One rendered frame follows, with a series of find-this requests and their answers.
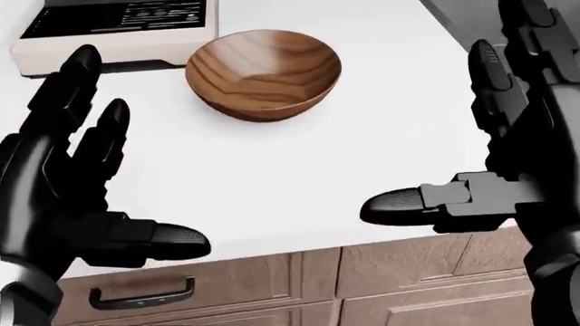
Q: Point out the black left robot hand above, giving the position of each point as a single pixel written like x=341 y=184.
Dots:
x=31 y=190

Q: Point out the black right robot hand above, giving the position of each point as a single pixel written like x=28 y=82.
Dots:
x=539 y=163

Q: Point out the brown wooden cabinet door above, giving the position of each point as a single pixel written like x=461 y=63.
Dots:
x=435 y=295

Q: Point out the cream and black countertop appliance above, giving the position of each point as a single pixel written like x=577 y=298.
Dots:
x=113 y=32

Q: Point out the brown wooden cabinet drawer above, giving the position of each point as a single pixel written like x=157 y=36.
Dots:
x=195 y=288

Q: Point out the brown wooden bowl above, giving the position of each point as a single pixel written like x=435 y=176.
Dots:
x=263 y=76

